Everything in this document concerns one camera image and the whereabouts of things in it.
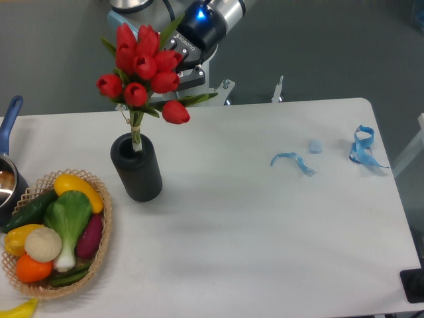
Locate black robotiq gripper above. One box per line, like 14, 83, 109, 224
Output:
164, 1, 225, 90

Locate red tulip bouquet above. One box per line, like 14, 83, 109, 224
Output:
96, 23, 217, 152

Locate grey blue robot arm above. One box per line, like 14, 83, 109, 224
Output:
107, 0, 256, 91

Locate dark grey ribbed vase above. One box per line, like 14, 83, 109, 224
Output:
110, 133, 163, 202

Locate small blue cap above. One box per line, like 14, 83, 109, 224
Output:
309, 139, 323, 154

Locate blue ribbon strip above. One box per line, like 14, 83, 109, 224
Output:
270, 152, 319, 175

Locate woven wicker basket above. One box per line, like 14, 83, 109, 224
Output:
1, 169, 112, 299

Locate green bok choy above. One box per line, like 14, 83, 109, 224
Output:
44, 190, 92, 272

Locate blue ribbon knot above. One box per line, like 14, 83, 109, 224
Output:
348, 125, 389, 168

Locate purple sweet potato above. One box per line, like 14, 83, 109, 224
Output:
76, 214, 103, 259

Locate green cucumber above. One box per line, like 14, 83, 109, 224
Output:
3, 189, 58, 233

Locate white garlic bulb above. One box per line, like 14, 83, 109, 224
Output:
25, 227, 62, 262

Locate green pea pods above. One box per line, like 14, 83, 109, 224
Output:
48, 263, 91, 288

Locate yellow bell pepper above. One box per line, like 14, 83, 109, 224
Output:
4, 224, 43, 256

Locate orange tangerine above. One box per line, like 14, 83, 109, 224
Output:
15, 254, 53, 283

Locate yellow banana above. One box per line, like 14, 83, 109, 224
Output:
1, 298, 38, 318

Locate black device at edge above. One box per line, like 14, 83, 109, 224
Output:
399, 268, 423, 303

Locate white table frame bracket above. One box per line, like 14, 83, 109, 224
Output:
209, 75, 286, 106

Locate blue handled saucepan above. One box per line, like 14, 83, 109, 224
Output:
1, 95, 28, 226

